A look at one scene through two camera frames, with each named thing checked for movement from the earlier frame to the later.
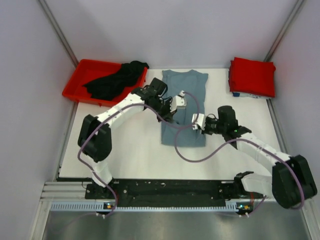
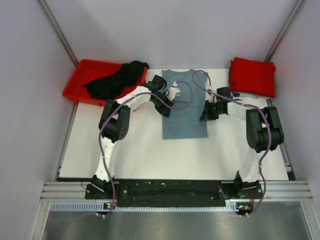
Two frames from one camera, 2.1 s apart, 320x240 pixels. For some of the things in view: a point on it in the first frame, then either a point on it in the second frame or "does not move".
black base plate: (229, 191) does not move
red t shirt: (252, 77) does not move
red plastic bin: (86, 71) does not move
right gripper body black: (213, 126) to (213, 110)
